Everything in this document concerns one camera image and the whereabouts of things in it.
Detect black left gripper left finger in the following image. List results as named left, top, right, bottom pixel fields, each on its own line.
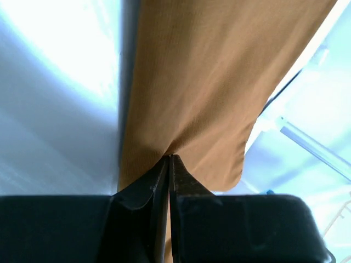
left=1, top=157, right=169, bottom=262

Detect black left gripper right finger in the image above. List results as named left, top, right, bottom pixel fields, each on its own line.
left=169, top=155, right=328, bottom=262

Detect white metal clothes rack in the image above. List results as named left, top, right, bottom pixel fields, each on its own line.
left=277, top=117, right=350, bottom=182

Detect brown trousers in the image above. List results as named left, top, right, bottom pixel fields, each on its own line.
left=117, top=0, right=339, bottom=194

